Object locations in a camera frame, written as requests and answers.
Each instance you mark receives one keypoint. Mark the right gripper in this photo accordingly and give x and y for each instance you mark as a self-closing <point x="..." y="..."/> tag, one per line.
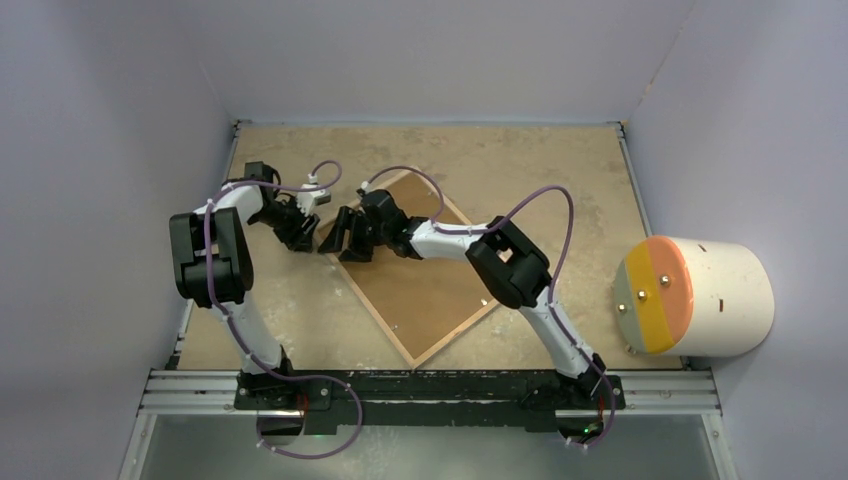
<point x="356" y="252"/>

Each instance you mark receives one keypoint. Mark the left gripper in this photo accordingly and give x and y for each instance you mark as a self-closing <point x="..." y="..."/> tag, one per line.
<point x="299" y="238"/>

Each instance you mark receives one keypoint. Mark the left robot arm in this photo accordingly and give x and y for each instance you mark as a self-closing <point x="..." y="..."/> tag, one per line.
<point x="214" y="269"/>

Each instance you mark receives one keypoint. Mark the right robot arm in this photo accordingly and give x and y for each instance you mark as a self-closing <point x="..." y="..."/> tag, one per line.
<point x="514" y="270"/>

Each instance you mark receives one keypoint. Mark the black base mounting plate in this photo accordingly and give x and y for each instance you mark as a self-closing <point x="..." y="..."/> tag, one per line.
<point x="539" y="401"/>

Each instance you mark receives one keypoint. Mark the white cylinder with orange face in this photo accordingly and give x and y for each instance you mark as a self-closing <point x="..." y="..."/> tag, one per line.
<point x="694" y="298"/>

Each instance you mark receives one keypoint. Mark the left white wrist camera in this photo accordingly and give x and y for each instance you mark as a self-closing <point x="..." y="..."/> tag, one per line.
<point x="310" y="197"/>

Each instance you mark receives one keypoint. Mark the aluminium rail frame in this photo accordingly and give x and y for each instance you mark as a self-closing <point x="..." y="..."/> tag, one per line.
<point x="651" y="393"/>

